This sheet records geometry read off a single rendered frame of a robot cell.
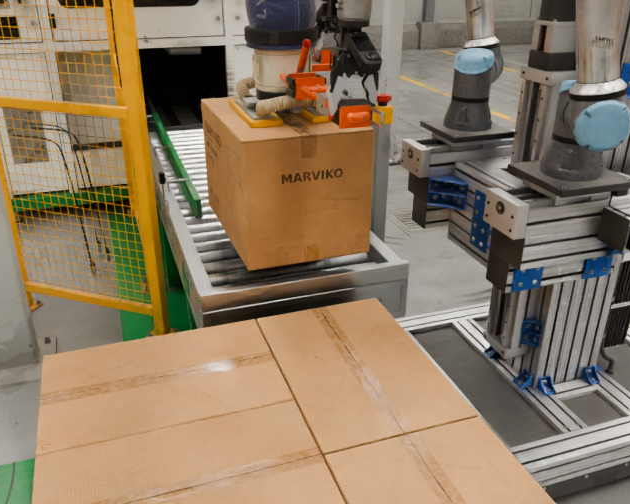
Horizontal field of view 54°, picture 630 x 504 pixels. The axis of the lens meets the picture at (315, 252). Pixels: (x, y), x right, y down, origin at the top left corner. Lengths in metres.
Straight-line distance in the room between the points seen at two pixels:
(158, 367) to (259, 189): 0.56
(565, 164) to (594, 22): 0.36
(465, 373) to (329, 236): 0.73
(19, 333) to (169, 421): 1.31
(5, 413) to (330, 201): 1.47
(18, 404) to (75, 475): 1.21
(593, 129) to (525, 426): 1.01
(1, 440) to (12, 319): 0.48
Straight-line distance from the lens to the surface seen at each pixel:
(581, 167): 1.66
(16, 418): 2.60
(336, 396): 1.59
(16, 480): 2.35
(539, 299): 2.12
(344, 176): 1.87
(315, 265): 2.22
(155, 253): 2.66
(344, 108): 1.43
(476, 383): 2.26
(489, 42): 2.16
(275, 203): 1.82
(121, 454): 1.50
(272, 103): 1.85
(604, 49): 1.49
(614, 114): 1.49
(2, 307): 2.70
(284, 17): 1.92
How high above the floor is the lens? 1.54
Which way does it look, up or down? 26 degrees down
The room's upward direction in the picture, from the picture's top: straight up
